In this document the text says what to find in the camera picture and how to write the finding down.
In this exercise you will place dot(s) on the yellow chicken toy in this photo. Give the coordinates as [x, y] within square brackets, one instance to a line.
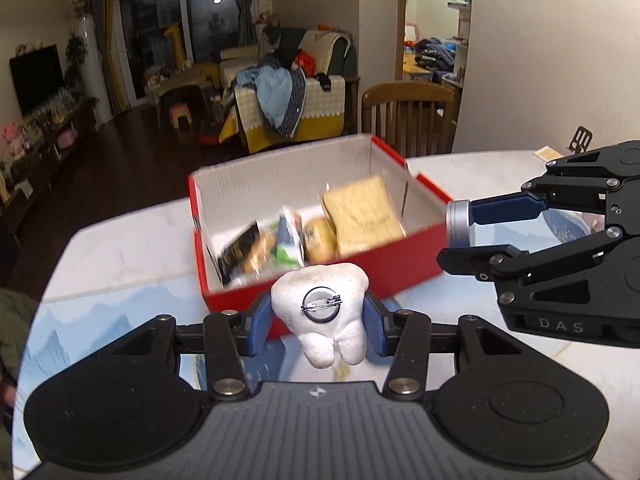
[319, 240]

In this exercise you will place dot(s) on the dark coffee table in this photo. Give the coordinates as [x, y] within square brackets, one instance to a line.
[157, 86]

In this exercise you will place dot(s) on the white blue tissue packet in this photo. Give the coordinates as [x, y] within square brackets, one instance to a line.
[289, 249]

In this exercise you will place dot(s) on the bread slice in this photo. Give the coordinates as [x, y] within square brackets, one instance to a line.
[363, 216]

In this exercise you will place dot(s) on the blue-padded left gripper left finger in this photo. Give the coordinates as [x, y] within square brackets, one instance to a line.
[232, 341]

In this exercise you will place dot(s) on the black phone stand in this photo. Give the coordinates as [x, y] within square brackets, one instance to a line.
[580, 141]

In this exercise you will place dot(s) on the yellow giraffe toy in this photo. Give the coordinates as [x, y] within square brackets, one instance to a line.
[174, 34]

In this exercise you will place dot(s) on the blue mountain table mat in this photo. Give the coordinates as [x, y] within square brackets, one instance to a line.
[118, 274]

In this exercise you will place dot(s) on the white standing air conditioner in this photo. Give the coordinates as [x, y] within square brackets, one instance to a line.
[91, 70]

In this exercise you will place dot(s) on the small fried snack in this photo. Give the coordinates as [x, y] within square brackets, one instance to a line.
[259, 253]

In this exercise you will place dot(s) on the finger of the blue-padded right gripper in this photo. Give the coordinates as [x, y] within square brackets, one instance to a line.
[512, 207]
[490, 262]

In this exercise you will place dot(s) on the black snack packet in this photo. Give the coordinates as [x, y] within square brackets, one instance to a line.
[233, 256]

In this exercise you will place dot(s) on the red cardboard box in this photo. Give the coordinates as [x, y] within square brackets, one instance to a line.
[228, 198]

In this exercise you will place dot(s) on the round silver tin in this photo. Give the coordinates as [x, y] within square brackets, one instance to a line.
[460, 233]

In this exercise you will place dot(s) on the pink stool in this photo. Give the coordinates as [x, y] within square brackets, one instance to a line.
[180, 113]

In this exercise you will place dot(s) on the white tooth plush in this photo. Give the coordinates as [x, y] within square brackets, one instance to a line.
[322, 306]

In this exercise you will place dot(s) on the sofa with clothes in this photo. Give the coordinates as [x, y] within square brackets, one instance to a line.
[303, 89]

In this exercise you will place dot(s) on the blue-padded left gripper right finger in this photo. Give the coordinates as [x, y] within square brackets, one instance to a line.
[405, 337]

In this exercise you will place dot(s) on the black television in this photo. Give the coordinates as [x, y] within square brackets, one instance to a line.
[37, 76]

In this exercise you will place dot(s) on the low tv cabinet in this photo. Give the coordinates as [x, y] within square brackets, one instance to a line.
[33, 174]

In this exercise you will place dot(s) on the pink pig plush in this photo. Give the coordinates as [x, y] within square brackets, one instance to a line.
[11, 134]

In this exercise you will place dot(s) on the wooden chair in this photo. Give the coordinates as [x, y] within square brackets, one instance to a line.
[413, 117]

